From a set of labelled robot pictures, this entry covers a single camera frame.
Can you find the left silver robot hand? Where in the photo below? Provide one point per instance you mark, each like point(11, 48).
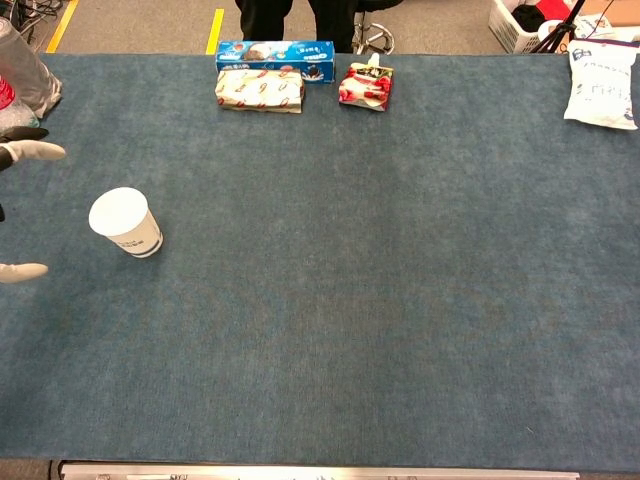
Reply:
point(30, 151)

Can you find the white paper cup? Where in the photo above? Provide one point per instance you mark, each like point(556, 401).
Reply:
point(125, 222)

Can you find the red-labelled plastic bottle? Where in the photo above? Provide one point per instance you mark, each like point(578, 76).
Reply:
point(7, 100)

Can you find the clear plastic bottle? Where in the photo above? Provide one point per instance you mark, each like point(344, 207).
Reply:
point(25, 70)

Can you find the cream red-patterned snack box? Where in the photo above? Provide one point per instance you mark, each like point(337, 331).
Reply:
point(260, 90)

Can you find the blue Oreo cookie box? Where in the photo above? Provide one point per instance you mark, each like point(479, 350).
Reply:
point(280, 55)

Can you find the person in black trousers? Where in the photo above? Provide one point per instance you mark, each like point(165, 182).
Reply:
point(265, 20)

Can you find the red strawberry snack pouch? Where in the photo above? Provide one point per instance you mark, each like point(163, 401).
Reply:
point(365, 87)

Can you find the chrome stool base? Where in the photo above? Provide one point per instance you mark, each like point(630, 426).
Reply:
point(372, 35)

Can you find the white plastic laundry basket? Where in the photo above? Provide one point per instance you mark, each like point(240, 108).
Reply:
point(510, 30)

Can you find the black tripod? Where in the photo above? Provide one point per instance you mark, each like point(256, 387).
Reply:
point(557, 30)

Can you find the white snack bag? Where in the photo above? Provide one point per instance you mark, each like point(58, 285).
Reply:
point(602, 90)

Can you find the small white printed package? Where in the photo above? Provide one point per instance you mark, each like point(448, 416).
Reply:
point(592, 26)

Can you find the brown cardboard box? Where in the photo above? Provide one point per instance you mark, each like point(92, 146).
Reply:
point(615, 10)

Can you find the silver metal table rail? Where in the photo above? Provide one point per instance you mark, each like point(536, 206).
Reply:
point(320, 472)

